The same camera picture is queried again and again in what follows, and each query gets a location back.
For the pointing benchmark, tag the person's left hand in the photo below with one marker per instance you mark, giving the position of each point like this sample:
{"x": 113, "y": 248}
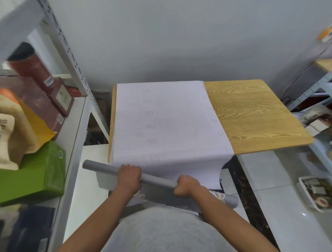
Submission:
{"x": 129, "y": 179}

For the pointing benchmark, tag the person's right hand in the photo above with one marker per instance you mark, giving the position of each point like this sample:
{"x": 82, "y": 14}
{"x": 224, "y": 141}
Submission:
{"x": 188, "y": 186}

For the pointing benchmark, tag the person's right fingers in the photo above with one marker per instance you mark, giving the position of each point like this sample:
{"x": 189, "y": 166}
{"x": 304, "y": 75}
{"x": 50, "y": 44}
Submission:
{"x": 187, "y": 180}

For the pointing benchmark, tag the person's left fingers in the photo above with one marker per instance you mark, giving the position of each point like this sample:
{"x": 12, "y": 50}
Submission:
{"x": 129, "y": 168}

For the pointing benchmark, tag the grey wrapping paper roll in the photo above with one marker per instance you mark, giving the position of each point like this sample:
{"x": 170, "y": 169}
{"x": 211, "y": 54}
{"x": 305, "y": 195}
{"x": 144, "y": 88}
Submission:
{"x": 168, "y": 124}

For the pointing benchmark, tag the person's right forearm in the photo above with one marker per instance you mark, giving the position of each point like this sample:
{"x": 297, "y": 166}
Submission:
{"x": 228, "y": 220}

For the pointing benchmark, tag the person's left forearm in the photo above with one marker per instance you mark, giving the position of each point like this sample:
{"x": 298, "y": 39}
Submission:
{"x": 103, "y": 215}

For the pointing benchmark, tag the grey shirt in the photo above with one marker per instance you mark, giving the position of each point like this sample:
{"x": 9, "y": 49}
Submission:
{"x": 166, "y": 231}

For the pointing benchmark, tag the green cardboard box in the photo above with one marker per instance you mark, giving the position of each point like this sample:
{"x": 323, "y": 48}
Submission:
{"x": 39, "y": 174}

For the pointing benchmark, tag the small dark red box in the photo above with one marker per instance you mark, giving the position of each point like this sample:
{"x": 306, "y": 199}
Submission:
{"x": 62, "y": 96}

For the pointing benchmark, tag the yellow paper bag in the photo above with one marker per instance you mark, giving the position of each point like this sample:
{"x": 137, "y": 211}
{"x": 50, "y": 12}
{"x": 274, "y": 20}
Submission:
{"x": 39, "y": 124}

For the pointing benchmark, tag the white metal shelving rack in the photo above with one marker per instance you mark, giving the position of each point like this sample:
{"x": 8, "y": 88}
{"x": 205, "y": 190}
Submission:
{"x": 75, "y": 65}

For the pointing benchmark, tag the large dark red box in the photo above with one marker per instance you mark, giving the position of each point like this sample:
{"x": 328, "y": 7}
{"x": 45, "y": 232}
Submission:
{"x": 33, "y": 101}

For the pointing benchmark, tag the beige paper bag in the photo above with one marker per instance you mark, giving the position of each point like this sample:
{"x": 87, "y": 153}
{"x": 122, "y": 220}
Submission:
{"x": 13, "y": 140}

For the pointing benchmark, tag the white plastic tray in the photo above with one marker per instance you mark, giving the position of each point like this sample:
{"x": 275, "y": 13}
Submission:
{"x": 311, "y": 201}

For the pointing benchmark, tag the brown tape roll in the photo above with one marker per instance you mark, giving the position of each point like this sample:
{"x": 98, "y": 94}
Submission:
{"x": 321, "y": 201}

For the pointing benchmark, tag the pile of printed cartons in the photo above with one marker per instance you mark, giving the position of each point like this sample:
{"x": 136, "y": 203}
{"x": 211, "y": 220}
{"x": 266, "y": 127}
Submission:
{"x": 315, "y": 120}

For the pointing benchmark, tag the red cylinder box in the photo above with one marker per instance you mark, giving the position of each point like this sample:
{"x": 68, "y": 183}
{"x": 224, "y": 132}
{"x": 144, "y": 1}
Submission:
{"x": 29, "y": 65}

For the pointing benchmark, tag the grey metal shelving rack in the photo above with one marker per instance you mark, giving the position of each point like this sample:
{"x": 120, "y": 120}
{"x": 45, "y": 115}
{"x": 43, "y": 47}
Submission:
{"x": 311, "y": 90}

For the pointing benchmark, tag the orange and white object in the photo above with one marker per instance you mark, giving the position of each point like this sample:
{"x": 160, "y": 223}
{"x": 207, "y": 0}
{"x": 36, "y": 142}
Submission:
{"x": 325, "y": 33}

